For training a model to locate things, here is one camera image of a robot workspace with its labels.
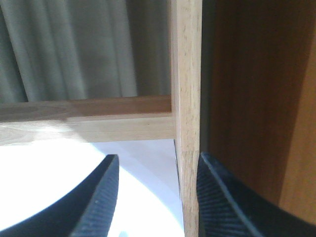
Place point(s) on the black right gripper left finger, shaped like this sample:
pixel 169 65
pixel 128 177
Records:
pixel 86 211

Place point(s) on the white paper sheet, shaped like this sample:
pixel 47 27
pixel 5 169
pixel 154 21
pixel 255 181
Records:
pixel 36 175

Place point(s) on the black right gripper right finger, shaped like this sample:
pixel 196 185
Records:
pixel 228 208

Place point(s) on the wooden shelf unit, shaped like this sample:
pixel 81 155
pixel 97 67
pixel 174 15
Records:
pixel 243 88

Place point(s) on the grey-green curtain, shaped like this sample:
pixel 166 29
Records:
pixel 82 49

